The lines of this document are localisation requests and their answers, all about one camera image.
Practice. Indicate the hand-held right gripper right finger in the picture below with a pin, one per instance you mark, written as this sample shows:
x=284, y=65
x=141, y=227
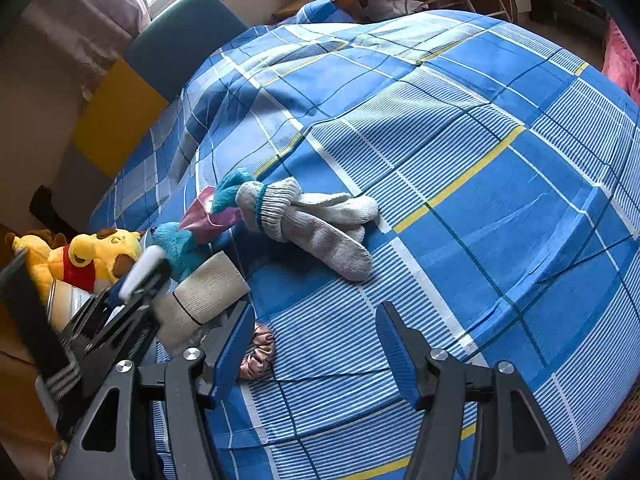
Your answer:
x=397, y=355

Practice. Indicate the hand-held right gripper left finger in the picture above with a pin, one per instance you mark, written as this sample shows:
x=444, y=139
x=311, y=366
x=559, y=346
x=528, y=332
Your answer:
x=232, y=350

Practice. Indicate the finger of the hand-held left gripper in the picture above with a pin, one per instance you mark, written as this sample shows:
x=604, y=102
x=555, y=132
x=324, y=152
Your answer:
x=122, y=345
x=127, y=300

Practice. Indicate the pink satin scrunchie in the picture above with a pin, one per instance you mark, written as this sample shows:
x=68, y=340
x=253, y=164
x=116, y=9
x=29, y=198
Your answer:
x=257, y=355

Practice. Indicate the beige sock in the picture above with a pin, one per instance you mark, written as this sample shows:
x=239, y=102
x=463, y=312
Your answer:
x=210, y=290

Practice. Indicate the blue plush toy pink dress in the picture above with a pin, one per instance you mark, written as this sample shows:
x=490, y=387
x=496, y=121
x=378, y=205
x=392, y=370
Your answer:
x=175, y=255

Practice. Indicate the white plastic tube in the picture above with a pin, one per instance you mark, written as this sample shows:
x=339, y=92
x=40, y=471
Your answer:
x=143, y=267

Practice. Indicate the white tin can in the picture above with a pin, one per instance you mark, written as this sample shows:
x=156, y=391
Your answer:
x=67, y=305

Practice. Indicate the yellow bear plush red shirt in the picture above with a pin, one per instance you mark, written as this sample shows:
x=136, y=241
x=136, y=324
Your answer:
x=95, y=255

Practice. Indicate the grey knit gloves bundle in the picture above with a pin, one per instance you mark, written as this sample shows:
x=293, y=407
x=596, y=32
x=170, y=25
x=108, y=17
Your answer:
x=305, y=220

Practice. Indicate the blue plaid blanket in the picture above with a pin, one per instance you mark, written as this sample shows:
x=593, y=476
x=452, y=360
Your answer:
x=450, y=210

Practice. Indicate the wicker chair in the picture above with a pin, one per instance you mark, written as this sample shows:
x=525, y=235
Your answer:
x=607, y=450

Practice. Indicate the colour block padded headboard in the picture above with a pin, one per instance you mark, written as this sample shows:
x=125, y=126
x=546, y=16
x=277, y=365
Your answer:
x=185, y=40

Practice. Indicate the pink checked curtain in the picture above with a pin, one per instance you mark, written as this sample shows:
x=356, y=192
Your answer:
x=80, y=5

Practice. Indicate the blue plaid pillow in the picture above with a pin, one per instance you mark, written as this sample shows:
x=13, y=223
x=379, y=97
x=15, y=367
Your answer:
x=325, y=10

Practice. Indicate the pink fleece cloth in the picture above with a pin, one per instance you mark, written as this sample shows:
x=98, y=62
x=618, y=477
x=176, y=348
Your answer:
x=622, y=62

